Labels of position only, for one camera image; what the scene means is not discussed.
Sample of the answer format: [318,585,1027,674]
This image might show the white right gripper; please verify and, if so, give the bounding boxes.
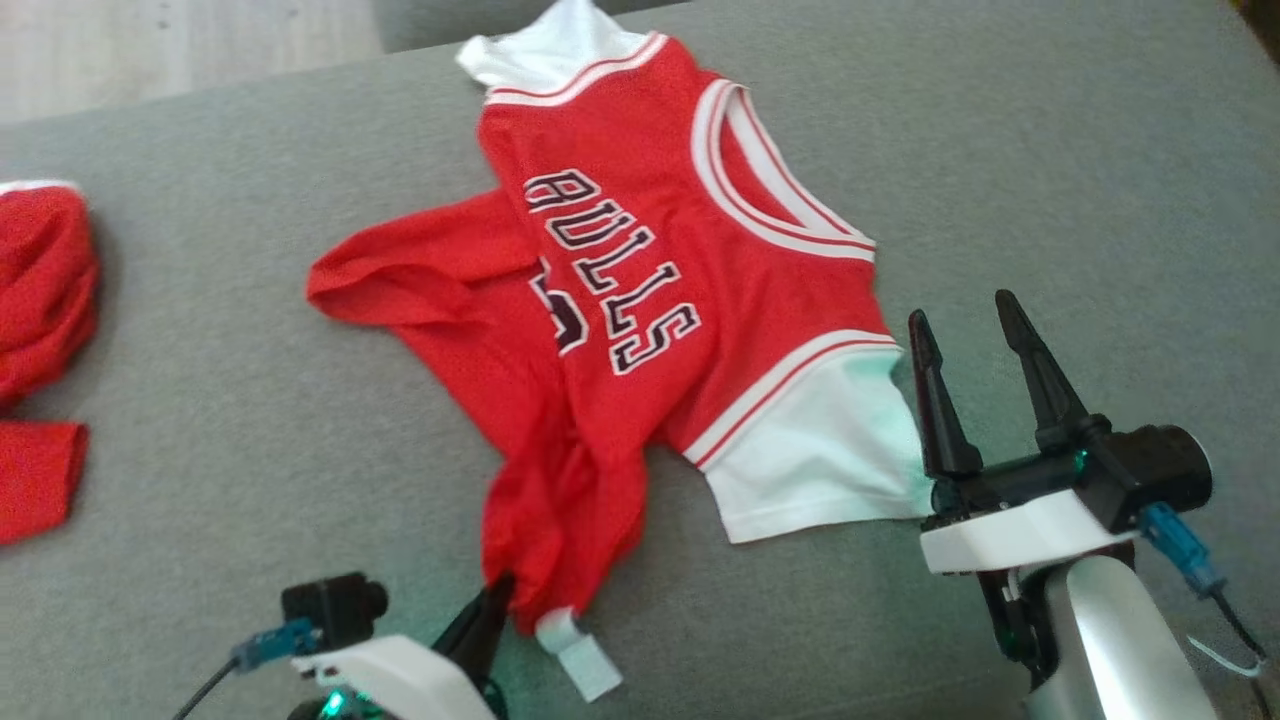
[907,290,1141,576]

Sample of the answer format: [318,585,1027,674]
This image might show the brown wooden furniture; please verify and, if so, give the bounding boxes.
[1232,0,1280,66]

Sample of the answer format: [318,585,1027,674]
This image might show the red shorts with white trim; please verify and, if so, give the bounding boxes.
[0,180,101,548]

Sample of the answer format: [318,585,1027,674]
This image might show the grey fabric sofa seat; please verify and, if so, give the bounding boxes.
[0,0,1280,720]

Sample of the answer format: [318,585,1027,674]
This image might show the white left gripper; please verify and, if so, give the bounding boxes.
[290,573,517,720]

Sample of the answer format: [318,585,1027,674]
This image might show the grey sofa section with seam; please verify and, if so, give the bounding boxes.
[375,0,691,53]

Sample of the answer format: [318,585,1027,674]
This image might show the blue-plug right camera cable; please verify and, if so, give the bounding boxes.
[1140,503,1280,701]

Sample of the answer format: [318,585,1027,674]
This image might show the red Bulls basketball jersey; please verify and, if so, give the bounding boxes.
[305,0,936,703]

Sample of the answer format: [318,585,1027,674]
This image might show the thin white right arm wire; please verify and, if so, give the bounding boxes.
[1188,638,1269,679]

